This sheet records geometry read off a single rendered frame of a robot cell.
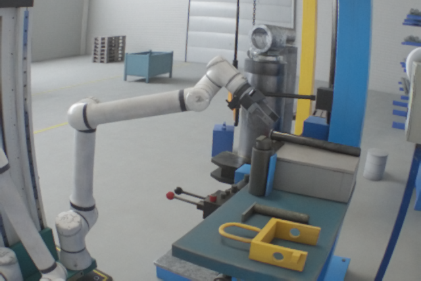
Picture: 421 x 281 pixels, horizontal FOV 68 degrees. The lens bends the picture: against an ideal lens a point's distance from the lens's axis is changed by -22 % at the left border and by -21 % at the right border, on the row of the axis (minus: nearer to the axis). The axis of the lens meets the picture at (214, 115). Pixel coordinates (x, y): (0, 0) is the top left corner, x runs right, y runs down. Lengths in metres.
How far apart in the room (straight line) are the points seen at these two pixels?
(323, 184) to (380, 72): 11.14
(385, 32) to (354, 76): 10.72
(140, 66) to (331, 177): 8.71
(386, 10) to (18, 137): 11.71
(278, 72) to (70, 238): 1.31
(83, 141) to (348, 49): 1.29
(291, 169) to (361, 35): 0.68
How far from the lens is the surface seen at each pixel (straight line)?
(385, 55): 12.38
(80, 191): 1.92
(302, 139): 1.51
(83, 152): 1.82
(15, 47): 1.69
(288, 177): 1.40
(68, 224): 1.85
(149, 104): 1.50
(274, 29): 1.84
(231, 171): 1.82
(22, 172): 1.83
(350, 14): 1.68
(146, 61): 9.68
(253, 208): 1.23
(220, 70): 1.56
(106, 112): 1.56
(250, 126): 1.86
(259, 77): 1.80
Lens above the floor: 1.65
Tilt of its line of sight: 14 degrees down
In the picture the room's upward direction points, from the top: 3 degrees clockwise
